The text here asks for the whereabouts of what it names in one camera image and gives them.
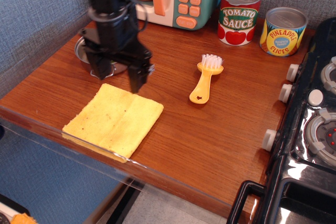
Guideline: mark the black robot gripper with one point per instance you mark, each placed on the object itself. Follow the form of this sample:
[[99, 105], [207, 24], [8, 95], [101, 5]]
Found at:
[[116, 38]]

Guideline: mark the yellow towel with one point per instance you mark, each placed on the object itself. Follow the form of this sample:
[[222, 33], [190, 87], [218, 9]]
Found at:
[[113, 123]]

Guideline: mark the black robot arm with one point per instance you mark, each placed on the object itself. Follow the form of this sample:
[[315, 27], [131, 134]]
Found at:
[[109, 6]]

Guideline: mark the small steel pot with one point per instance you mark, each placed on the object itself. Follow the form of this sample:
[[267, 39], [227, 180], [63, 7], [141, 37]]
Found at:
[[115, 67]]

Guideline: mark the yellow toy dish brush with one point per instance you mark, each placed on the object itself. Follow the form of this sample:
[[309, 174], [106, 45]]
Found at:
[[209, 66]]

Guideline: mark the clear acrylic table guard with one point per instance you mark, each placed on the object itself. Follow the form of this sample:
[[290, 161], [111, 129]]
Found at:
[[200, 154]]

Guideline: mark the tomato sauce toy can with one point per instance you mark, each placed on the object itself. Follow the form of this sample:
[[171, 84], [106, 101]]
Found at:
[[237, 21]]

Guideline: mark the lower white stove knob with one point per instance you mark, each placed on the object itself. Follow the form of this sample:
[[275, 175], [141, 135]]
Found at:
[[269, 139]]

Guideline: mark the white stove knob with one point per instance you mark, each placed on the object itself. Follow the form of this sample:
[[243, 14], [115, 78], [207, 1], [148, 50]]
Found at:
[[269, 139], [285, 93], [292, 72]]

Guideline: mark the middle white stove knob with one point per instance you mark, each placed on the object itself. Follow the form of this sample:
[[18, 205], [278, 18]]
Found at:
[[285, 93]]

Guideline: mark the pineapple slices toy can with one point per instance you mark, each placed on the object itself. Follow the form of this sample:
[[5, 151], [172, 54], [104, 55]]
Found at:
[[283, 31]]

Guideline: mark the upper white stove knob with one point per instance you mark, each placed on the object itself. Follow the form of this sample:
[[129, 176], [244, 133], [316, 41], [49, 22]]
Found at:
[[292, 72]]

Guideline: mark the orange object bottom left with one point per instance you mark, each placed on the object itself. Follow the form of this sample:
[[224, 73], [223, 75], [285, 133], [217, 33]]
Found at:
[[23, 219]]

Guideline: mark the round white stove button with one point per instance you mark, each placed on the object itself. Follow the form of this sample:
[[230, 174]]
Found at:
[[315, 97]]

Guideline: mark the grey rear stove burner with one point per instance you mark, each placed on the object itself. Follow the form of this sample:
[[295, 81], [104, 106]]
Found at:
[[328, 84]]

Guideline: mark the grey stove burner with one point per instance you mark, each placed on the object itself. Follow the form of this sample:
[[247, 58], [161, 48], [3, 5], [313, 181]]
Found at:
[[320, 135], [328, 84]]

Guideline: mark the grey front stove burner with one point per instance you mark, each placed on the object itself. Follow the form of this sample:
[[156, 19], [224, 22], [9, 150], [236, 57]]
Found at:
[[320, 135]]

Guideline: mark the black toy stove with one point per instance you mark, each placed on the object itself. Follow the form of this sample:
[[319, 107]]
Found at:
[[300, 187]]

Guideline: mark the black oven door handle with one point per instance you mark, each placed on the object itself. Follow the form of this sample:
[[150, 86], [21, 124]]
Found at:
[[247, 188]]

